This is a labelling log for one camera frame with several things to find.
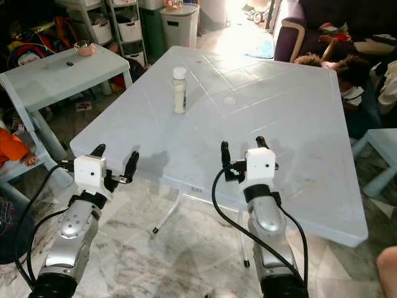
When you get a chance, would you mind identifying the child with brown hair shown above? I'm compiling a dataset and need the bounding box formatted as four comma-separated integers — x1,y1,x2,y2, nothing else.
295,53,324,68

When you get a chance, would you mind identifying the short black left arm cable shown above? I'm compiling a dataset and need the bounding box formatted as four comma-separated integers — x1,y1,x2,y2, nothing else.
25,208,68,281

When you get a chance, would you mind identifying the large light blue plastic table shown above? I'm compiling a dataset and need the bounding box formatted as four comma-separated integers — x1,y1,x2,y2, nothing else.
69,47,370,249

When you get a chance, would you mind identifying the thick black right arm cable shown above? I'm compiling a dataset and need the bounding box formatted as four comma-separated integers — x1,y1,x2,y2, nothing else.
211,165,310,292

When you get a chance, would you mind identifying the light blue plastic stool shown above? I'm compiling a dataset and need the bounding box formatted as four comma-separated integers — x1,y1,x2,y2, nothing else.
350,127,397,199

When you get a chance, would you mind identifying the bare person limb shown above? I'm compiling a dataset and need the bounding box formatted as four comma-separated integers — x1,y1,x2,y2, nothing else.
377,245,397,298

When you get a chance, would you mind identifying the grey trash bin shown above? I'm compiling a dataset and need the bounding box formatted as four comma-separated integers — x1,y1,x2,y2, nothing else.
160,3,200,50

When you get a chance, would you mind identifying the pink bowl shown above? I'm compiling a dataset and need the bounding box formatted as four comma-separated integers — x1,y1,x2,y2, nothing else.
74,40,98,58

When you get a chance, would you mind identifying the purple armchair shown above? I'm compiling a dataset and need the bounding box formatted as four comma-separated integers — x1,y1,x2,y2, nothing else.
274,0,397,63

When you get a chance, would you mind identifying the long black left arm cable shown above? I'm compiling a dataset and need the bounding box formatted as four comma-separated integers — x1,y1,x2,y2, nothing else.
14,161,76,292

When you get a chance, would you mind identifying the red backpack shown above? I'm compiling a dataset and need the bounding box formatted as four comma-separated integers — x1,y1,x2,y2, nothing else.
6,25,76,69

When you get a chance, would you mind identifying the white bottle with white cap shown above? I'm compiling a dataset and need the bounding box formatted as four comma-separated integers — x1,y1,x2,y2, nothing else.
172,66,188,115

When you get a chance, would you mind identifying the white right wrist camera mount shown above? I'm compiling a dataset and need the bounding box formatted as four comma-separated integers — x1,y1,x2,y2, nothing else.
245,147,279,186

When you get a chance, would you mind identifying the small light blue plastic table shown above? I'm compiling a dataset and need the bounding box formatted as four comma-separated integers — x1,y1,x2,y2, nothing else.
0,45,135,187

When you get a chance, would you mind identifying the green bin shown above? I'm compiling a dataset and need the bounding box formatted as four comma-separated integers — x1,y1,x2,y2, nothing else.
140,6,165,61

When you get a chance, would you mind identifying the person in dark jeans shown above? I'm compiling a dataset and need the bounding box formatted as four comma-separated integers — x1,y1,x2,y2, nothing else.
0,199,35,269

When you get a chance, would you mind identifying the child with dark curly hair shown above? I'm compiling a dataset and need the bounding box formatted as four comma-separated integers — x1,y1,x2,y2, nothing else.
332,55,388,140

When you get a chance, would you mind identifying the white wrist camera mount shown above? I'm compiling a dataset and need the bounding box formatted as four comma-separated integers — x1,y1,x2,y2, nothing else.
73,154,108,191
245,147,279,186

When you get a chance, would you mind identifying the child in orange shirt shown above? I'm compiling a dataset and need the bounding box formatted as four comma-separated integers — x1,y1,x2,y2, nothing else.
0,127,38,168

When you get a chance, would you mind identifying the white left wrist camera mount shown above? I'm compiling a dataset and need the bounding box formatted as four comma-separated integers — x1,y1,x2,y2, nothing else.
73,154,108,191

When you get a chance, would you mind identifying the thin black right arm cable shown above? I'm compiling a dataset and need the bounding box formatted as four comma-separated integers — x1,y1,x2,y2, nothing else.
277,206,310,277

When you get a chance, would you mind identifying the grey drawer rack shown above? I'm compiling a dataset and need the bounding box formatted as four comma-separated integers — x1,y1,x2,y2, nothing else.
59,0,146,68

